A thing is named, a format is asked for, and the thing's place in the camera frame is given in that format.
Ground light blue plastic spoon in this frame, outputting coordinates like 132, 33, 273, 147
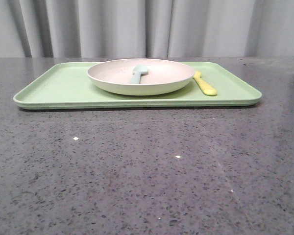
129, 65, 148, 84

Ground cream round plate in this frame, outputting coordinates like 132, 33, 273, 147
88, 58, 196, 96

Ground light green plastic tray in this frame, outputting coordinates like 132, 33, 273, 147
13, 62, 262, 110

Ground grey curtain backdrop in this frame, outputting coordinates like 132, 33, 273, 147
0, 0, 294, 58

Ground yellow plastic fork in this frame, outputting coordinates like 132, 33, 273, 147
194, 71, 217, 96

